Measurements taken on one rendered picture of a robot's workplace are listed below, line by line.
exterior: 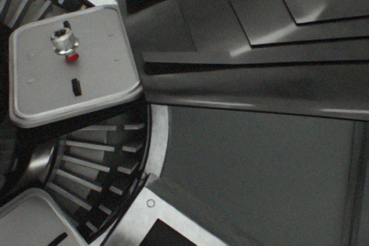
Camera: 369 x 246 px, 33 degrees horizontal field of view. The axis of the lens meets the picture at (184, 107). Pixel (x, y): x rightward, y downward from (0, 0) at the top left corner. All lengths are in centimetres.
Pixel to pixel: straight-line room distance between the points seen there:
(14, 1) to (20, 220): 16
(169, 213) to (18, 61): 15
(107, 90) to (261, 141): 106
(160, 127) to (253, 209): 101
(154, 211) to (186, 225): 2
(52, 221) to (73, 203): 7
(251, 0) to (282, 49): 4
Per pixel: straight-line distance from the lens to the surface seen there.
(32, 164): 37
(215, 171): 138
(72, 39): 31
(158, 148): 50
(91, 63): 31
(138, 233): 41
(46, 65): 32
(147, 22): 32
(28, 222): 35
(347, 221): 159
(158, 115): 49
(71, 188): 43
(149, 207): 41
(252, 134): 132
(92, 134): 42
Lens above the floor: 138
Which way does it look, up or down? 40 degrees down
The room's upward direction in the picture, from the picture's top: 7 degrees counter-clockwise
